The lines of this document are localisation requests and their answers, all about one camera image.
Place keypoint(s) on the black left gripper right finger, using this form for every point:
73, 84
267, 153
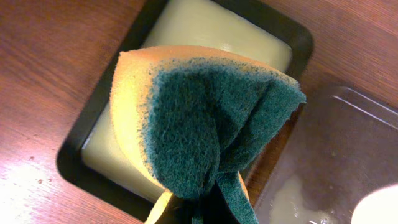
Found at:
215, 210

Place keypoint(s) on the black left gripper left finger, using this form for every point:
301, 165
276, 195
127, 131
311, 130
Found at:
170, 209

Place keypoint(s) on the green and yellow sponge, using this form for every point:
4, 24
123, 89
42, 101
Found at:
190, 117

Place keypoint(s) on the pale green plate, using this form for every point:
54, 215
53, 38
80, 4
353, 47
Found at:
379, 207

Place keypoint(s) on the black soapy water tray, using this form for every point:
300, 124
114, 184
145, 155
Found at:
90, 158

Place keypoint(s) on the dark brown serving tray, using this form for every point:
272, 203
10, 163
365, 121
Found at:
343, 147

